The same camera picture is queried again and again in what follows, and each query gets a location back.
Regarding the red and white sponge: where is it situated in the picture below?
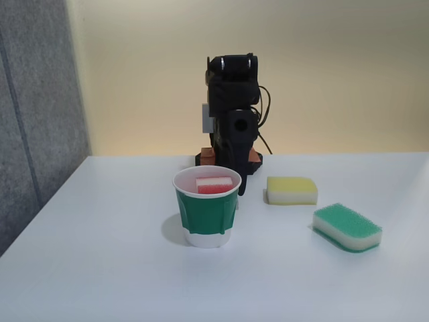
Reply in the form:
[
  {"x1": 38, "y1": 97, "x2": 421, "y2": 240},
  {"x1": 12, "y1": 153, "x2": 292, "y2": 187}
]
[{"x1": 195, "y1": 176, "x2": 234, "y2": 195}]

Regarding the white box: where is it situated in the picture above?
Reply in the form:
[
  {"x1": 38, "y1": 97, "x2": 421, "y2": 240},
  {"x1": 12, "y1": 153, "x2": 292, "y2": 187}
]
[{"x1": 202, "y1": 103, "x2": 215, "y2": 133}]

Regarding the yellow and white sponge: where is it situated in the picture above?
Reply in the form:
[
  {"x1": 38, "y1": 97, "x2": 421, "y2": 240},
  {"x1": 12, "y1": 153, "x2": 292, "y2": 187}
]
[{"x1": 266, "y1": 176, "x2": 318, "y2": 206}]

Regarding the white paper cup green band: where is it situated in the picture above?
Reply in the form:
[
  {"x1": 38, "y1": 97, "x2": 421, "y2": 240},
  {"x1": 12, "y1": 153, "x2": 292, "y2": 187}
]
[{"x1": 172, "y1": 166, "x2": 242, "y2": 250}]

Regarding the green and white sponge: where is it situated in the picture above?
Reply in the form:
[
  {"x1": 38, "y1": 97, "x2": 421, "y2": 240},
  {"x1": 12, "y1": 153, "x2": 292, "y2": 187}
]
[{"x1": 312, "y1": 203, "x2": 383, "y2": 254}]

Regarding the grey partition panel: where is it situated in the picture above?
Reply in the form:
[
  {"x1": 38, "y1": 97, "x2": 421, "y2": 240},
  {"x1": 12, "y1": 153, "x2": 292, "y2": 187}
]
[{"x1": 0, "y1": 0, "x2": 92, "y2": 259}]

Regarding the black power cable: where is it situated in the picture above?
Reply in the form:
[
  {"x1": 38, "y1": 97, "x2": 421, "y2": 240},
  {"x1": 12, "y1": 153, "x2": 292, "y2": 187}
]
[{"x1": 257, "y1": 132, "x2": 273, "y2": 156}]

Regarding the black arm wire bundle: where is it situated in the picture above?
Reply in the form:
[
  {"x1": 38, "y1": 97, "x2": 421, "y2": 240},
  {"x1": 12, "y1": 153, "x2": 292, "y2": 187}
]
[{"x1": 257, "y1": 85, "x2": 273, "y2": 129}]

